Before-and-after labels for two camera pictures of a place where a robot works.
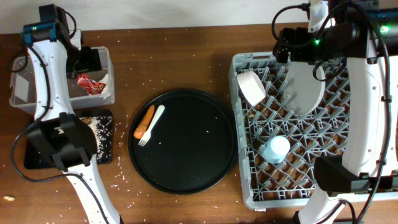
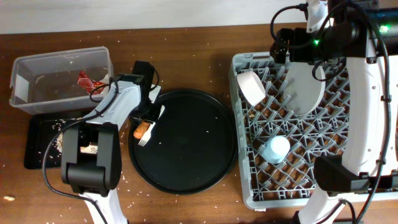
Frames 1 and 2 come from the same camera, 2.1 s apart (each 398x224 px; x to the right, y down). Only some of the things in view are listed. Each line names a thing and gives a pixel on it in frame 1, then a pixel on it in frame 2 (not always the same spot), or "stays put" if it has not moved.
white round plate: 303,93 stays put
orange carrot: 143,126 stays put
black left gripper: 93,62 to 152,118
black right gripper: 300,38 stays put
